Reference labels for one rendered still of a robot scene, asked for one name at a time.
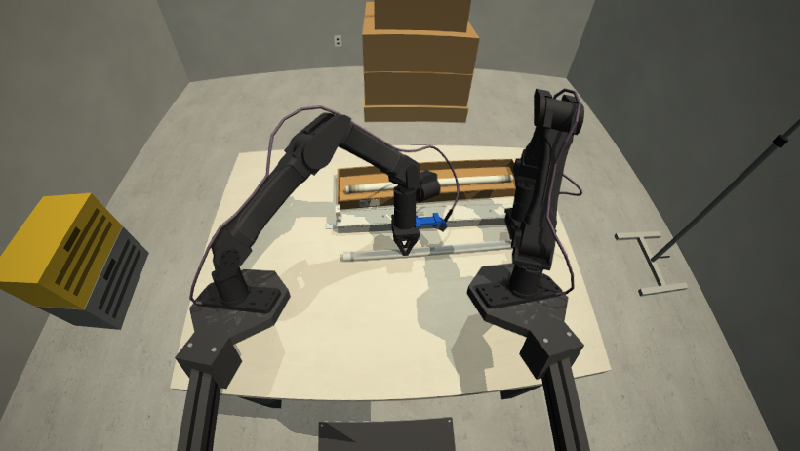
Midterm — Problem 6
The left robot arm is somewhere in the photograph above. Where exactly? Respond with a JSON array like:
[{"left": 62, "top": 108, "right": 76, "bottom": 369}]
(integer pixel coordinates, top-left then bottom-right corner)
[{"left": 195, "top": 112, "right": 441, "bottom": 313}]

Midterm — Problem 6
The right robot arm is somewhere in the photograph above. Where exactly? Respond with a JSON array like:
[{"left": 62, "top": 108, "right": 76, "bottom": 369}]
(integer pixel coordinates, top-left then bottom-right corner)
[{"left": 476, "top": 89, "right": 584, "bottom": 309}]

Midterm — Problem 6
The tan open cardboard box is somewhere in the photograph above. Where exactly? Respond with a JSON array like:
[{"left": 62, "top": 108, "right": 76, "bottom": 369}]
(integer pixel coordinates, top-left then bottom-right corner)
[{"left": 338, "top": 159, "right": 516, "bottom": 210}]

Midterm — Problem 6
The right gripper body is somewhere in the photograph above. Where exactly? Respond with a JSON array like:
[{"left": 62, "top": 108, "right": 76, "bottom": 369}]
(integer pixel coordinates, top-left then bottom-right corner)
[{"left": 504, "top": 199, "right": 530, "bottom": 231}]

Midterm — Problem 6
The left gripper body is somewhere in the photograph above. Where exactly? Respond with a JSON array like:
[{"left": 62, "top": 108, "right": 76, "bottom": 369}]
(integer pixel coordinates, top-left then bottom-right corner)
[{"left": 391, "top": 208, "right": 446, "bottom": 240}]

